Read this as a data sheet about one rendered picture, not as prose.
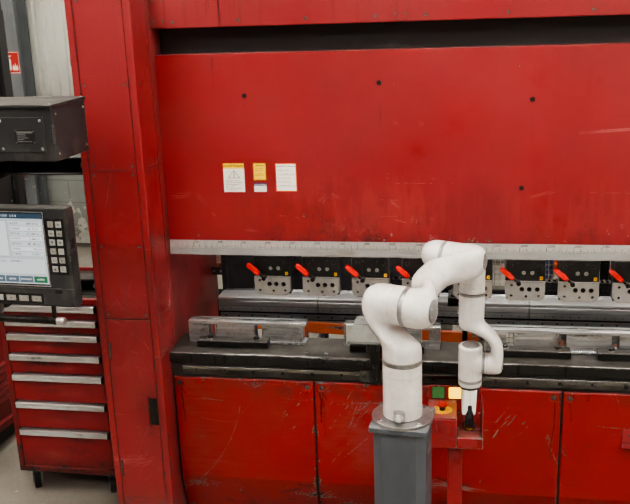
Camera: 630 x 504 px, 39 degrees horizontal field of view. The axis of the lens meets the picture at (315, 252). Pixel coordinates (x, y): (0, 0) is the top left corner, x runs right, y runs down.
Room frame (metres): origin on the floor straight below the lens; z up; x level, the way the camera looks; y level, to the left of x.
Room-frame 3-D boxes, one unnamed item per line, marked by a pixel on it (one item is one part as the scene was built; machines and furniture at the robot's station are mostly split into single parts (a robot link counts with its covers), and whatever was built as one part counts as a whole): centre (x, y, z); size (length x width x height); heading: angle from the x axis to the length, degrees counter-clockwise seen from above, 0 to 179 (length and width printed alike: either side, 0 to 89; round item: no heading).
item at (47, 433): (4.02, 1.16, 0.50); 0.50 x 0.50 x 1.00; 80
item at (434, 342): (3.40, -0.30, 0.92); 0.39 x 0.06 x 0.10; 80
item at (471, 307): (2.94, -0.58, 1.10); 0.16 x 0.09 x 0.30; 76
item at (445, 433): (2.99, -0.50, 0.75); 0.20 x 0.16 x 0.18; 81
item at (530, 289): (3.30, -0.81, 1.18); 0.15 x 0.09 x 0.17; 80
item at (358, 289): (3.41, -0.22, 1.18); 0.15 x 0.09 x 0.17; 80
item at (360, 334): (3.26, -0.22, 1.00); 0.26 x 0.18 x 0.01; 170
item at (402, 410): (2.50, -0.25, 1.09); 0.19 x 0.19 x 0.18
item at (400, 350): (2.52, -0.23, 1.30); 0.19 x 0.12 x 0.24; 57
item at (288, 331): (3.50, 0.29, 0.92); 0.50 x 0.06 x 0.10; 80
